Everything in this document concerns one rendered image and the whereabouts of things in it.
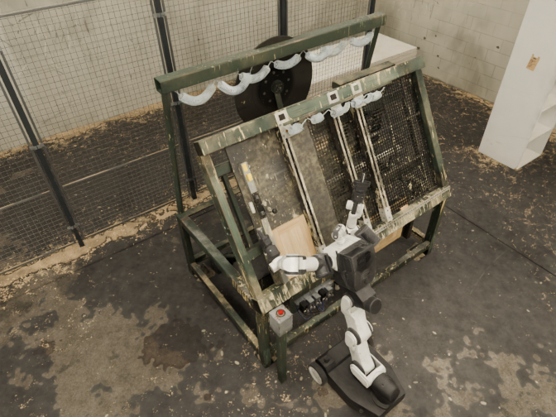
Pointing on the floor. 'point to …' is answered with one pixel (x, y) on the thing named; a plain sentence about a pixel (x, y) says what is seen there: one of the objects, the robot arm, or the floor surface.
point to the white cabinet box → (525, 92)
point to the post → (281, 357)
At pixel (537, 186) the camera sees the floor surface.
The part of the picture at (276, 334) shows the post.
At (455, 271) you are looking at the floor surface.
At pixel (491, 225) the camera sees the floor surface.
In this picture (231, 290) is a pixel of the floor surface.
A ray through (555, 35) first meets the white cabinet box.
